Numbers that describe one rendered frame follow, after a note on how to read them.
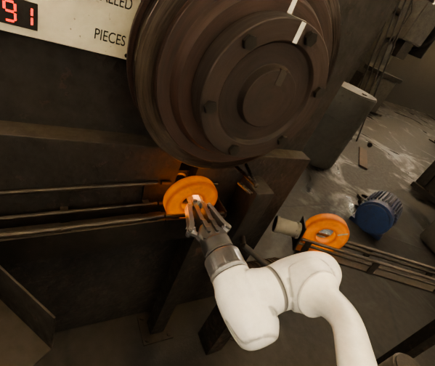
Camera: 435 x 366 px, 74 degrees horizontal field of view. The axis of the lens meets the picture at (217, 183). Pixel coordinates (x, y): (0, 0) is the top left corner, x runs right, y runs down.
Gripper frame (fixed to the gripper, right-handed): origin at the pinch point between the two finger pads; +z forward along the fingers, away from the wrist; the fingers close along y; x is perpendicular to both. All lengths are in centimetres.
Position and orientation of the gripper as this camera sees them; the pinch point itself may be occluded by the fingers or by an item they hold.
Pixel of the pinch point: (192, 195)
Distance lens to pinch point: 82.6
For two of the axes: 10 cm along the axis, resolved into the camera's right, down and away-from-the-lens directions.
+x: 3.7, -7.4, -5.6
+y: 8.5, 0.2, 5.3
